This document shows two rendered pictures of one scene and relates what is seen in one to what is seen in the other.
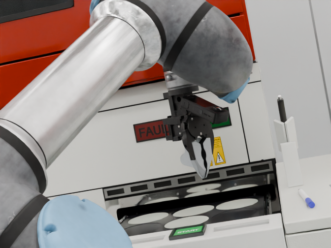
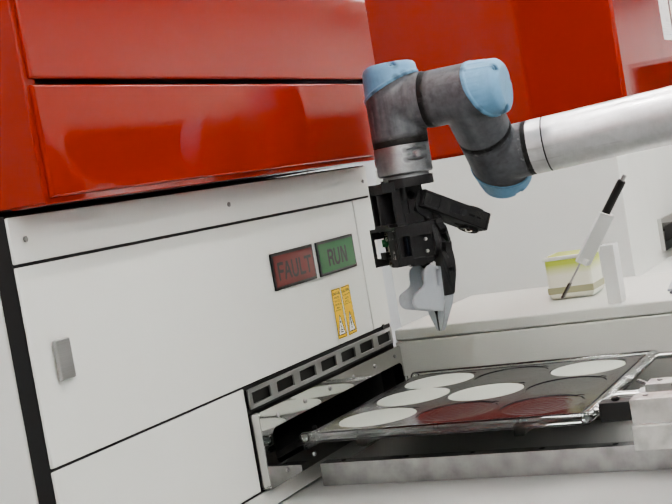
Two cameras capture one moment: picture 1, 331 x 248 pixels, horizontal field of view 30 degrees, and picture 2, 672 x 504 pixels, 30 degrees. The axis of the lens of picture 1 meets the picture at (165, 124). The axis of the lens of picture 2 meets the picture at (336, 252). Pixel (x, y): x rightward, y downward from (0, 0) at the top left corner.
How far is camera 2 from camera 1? 1.90 m
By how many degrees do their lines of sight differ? 73
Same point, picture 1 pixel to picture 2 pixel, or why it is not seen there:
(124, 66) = not seen: outside the picture
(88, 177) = (226, 366)
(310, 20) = not seen: outside the picture
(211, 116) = (482, 218)
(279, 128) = (604, 223)
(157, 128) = (295, 264)
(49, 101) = not seen: outside the picture
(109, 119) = (242, 242)
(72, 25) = (227, 33)
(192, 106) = (448, 203)
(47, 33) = (198, 35)
